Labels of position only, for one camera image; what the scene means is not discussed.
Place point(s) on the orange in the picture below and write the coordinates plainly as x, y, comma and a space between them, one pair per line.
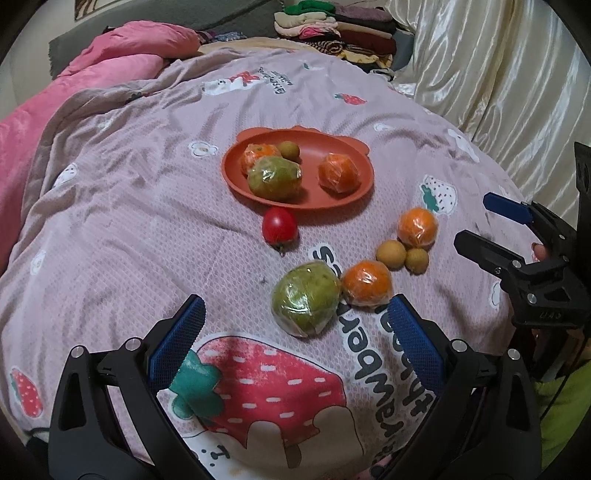
253, 157
367, 282
418, 226
339, 173

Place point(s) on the person's green jacket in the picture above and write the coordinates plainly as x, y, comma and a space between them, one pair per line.
565, 401

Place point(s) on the brown longan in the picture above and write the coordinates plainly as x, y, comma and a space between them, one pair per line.
290, 150
417, 260
391, 253

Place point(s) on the strawberry bear printed blanket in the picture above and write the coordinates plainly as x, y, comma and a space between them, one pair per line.
138, 207

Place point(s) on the green citrus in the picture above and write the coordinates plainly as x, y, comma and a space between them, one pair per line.
274, 177
304, 297

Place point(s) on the person's right hand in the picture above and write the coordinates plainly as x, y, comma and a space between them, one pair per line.
540, 253

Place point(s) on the cream satin curtain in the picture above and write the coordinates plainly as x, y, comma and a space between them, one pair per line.
498, 92

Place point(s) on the dark patterned cloth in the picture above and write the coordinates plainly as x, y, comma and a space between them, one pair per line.
221, 37

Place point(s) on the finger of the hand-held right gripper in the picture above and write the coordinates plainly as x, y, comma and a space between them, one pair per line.
505, 206
485, 251

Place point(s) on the beige blanket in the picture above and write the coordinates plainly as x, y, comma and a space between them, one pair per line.
258, 45

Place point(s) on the orange plastic plate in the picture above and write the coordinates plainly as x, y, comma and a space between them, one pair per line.
314, 196

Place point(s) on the grey pillow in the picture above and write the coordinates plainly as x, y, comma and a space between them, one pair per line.
404, 50

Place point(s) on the stack of folded clothes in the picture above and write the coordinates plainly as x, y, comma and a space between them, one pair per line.
341, 32

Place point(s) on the floral wall painting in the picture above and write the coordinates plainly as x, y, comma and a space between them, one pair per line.
92, 7

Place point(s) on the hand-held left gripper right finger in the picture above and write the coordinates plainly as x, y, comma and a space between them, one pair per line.
418, 346

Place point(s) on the red tomato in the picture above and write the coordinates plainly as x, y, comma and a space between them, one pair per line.
279, 225

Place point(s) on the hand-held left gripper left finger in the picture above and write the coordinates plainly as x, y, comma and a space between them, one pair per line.
178, 341

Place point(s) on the pink blanket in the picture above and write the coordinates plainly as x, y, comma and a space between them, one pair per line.
69, 83

